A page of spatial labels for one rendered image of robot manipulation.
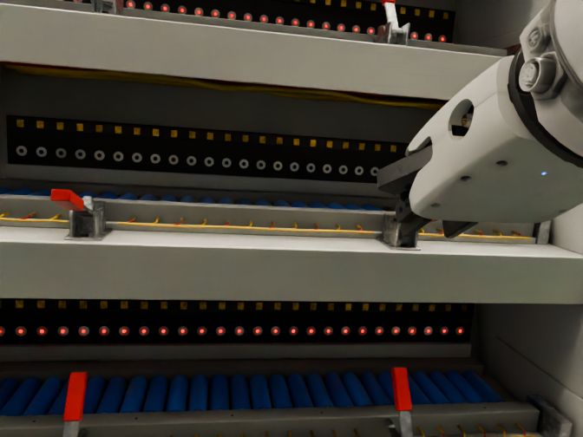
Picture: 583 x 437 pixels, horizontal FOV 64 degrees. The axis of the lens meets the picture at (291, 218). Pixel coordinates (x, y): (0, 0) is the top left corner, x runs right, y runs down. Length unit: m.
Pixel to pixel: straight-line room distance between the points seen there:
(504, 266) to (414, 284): 0.09
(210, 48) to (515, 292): 0.35
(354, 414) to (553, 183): 0.29
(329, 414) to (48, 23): 0.42
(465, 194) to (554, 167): 0.05
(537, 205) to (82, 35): 0.37
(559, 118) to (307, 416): 0.34
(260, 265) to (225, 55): 0.19
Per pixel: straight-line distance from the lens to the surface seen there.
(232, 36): 0.45
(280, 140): 0.57
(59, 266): 0.40
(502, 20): 0.69
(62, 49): 0.46
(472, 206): 0.29
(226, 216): 0.43
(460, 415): 0.51
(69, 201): 0.34
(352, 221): 0.45
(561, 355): 0.55
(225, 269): 0.38
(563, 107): 0.22
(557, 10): 0.22
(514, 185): 0.27
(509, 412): 0.54
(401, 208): 0.37
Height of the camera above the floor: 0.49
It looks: 11 degrees up
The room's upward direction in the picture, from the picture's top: straight up
